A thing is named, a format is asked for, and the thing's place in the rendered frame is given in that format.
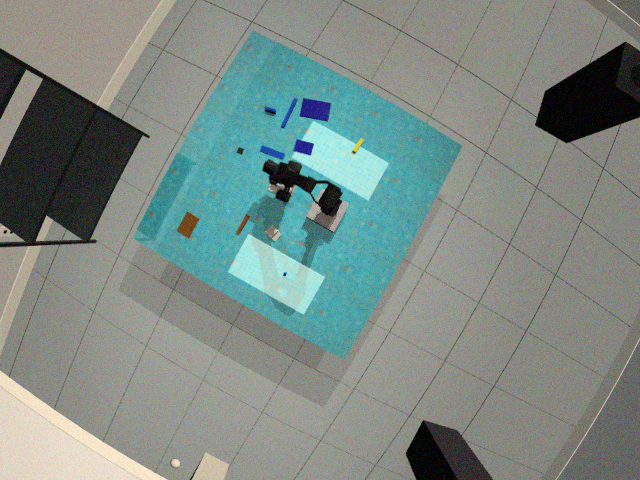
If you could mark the blue long thin bar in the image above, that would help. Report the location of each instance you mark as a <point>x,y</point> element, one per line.
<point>289,113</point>

